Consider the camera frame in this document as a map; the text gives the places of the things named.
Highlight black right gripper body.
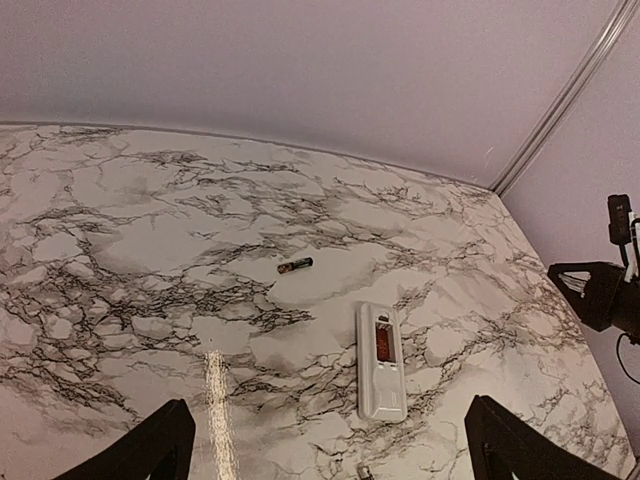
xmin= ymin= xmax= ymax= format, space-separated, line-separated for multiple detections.
xmin=617 ymin=267 xmax=639 ymax=345

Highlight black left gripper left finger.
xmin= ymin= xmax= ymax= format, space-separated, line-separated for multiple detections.
xmin=57 ymin=399 xmax=196 ymax=480

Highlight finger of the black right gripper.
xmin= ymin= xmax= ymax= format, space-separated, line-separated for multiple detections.
xmin=547 ymin=261 xmax=630 ymax=331

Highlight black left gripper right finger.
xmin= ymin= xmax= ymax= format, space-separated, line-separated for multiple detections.
xmin=464 ymin=395 xmax=615 ymax=480

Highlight white remote control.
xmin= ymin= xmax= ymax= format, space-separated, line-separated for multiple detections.
xmin=356 ymin=302 xmax=408 ymax=423

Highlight black AA battery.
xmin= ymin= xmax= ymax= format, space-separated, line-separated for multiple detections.
xmin=357 ymin=464 xmax=374 ymax=480

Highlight copper top AA battery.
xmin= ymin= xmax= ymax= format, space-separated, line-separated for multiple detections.
xmin=277 ymin=257 xmax=314 ymax=274

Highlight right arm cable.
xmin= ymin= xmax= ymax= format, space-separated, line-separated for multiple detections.
xmin=615 ymin=239 xmax=640 ymax=391

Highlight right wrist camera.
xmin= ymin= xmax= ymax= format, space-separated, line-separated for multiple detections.
xmin=607 ymin=194 xmax=637 ymax=263

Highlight right aluminium frame post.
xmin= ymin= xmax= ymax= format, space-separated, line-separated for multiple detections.
xmin=489 ymin=0 xmax=639 ymax=197

